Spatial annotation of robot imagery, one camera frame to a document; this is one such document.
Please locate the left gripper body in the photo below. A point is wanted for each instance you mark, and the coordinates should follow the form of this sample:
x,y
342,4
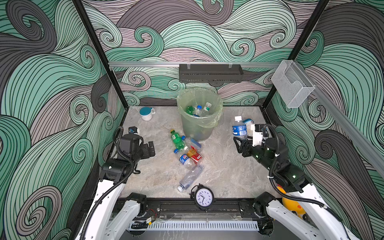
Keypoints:
x,y
143,152

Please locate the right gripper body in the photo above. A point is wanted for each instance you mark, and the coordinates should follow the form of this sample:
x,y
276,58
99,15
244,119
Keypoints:
x,y
260,153

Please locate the clear bottle white cap blue label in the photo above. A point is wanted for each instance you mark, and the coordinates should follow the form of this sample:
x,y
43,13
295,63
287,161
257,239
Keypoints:
x,y
239,128

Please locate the red yellow label bottle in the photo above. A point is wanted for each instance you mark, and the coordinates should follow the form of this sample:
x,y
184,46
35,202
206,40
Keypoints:
x,y
193,154

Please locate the green sprite bottle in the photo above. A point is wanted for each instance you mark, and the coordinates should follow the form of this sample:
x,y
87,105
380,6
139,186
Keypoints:
x,y
177,140
190,110

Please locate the clear bottle blue cap slanted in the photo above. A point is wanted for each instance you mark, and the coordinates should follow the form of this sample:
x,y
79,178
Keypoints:
x,y
190,142

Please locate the large clear bottle white cap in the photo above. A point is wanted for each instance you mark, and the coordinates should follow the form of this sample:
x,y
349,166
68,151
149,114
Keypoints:
x,y
190,177

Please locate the pepsi label clear bottle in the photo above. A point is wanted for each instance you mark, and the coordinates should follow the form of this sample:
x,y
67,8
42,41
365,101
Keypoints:
x,y
184,159

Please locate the clear bottle green label tea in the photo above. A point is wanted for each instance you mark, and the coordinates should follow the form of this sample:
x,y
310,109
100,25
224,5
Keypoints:
x,y
206,109

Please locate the green sprite bottle front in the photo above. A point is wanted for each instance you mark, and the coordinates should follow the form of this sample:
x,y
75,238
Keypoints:
x,y
190,110

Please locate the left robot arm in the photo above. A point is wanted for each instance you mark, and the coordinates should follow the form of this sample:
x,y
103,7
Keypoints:
x,y
99,223

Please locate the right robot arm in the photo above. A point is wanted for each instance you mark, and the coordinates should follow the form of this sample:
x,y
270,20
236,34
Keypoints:
x,y
291,183

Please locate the mesh bin with green liner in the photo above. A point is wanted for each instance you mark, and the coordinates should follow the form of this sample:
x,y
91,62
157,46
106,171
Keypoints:
x,y
195,125

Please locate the white yogurt cup blue lid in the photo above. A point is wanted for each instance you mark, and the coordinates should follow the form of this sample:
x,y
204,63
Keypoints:
x,y
248,123

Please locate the white jar with teal lid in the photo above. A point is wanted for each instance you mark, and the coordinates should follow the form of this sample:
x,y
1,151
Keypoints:
x,y
147,113

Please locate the yellow plush toy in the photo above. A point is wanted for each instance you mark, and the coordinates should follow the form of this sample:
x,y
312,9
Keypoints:
x,y
294,207

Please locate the black alarm clock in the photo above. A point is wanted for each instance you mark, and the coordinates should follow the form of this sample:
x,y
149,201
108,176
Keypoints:
x,y
202,196

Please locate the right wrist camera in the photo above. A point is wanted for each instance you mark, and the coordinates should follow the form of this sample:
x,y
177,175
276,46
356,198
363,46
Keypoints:
x,y
258,135

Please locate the clear acrylic wall holder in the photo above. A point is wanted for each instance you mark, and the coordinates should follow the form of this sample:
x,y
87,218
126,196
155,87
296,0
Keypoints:
x,y
292,83

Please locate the white slotted cable duct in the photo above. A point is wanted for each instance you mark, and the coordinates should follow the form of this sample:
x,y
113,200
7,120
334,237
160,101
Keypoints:
x,y
201,226

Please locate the aluminium wall rail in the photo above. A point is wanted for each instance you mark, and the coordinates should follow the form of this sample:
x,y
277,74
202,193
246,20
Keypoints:
x,y
154,64

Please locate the black wall shelf tray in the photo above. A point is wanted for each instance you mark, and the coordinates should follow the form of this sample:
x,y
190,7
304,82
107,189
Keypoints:
x,y
215,74

